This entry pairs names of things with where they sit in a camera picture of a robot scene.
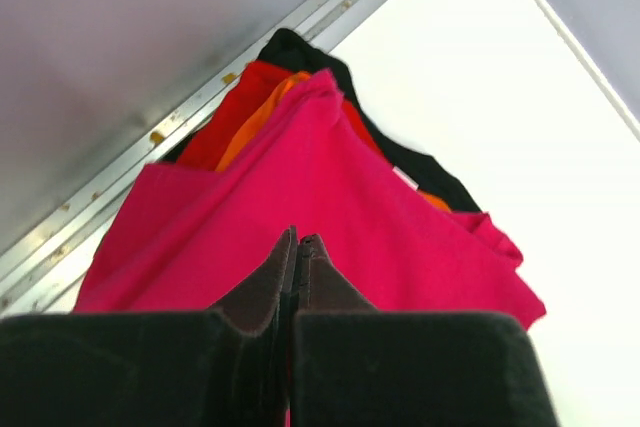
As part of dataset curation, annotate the magenta t shirt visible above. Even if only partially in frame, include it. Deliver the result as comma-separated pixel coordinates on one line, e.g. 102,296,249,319
73,68,547,427

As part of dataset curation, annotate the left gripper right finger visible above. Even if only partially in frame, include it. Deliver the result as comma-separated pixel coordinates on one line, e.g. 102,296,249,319
294,234,376,312

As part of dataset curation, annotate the folded red t shirt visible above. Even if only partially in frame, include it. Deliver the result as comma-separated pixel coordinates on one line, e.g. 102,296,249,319
177,60,393,186

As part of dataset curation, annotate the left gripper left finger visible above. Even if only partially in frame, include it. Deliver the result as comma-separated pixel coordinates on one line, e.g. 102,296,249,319
210,226,298,336

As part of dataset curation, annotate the aluminium frame rail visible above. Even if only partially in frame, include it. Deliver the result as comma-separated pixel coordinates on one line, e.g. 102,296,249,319
1,0,387,316

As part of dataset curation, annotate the folded orange t shirt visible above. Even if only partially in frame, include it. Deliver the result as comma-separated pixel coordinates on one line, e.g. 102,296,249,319
215,71,451,212

